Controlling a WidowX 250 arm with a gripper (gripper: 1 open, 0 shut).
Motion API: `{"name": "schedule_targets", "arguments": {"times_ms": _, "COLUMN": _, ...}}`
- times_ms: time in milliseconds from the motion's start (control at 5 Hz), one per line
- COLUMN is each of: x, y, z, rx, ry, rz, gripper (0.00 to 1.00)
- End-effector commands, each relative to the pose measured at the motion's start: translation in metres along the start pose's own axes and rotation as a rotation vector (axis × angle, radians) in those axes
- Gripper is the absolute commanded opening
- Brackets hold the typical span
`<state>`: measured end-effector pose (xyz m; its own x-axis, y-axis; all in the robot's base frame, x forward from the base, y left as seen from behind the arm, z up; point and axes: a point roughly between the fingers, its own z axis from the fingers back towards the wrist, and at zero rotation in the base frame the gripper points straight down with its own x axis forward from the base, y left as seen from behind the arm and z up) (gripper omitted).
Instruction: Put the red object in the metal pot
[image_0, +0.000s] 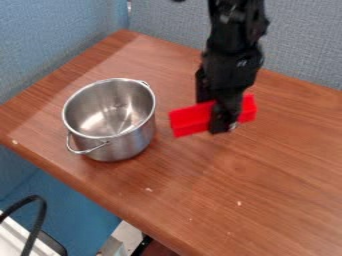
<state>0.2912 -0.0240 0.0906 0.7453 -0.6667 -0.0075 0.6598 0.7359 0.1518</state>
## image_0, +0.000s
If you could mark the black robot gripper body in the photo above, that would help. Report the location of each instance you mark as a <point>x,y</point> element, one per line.
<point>232,71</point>

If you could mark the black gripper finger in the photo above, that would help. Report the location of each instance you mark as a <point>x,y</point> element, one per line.
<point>226,111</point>
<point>202,86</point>

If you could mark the red plastic block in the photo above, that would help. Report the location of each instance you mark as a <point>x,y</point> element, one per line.
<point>192,119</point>

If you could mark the stainless steel pot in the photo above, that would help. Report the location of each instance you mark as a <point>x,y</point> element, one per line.
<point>110,119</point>

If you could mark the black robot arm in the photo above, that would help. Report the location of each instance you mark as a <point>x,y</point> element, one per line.
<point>238,25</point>

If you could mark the grey table leg bracket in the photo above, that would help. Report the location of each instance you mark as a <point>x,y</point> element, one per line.
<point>123,241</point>

